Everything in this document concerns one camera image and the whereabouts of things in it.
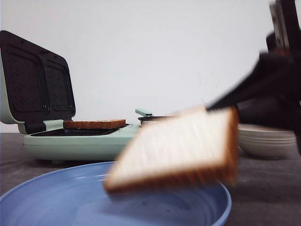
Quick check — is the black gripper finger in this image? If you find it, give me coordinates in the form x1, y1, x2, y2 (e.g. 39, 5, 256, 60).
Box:
206, 52, 301, 110
237, 97, 301, 131

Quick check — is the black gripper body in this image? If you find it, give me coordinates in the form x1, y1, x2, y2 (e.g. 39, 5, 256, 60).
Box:
266, 0, 301, 61

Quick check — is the beige ribbed bowl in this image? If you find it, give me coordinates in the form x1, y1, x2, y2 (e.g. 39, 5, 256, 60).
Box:
238, 124, 298, 159

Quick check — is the white bread slice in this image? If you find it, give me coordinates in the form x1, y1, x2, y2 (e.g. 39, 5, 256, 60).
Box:
104, 106, 239, 193
63, 119, 126, 129

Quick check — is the mint green breakfast maker base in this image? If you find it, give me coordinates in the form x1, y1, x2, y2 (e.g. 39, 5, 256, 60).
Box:
24, 120, 140, 164

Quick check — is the blue round plate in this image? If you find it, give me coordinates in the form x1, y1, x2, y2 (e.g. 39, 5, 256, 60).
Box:
0, 162, 232, 226

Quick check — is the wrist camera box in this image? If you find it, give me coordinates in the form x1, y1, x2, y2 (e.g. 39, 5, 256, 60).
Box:
269, 0, 289, 50

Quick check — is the black frying pan green handle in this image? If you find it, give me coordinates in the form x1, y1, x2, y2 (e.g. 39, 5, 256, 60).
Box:
135, 108, 173, 128

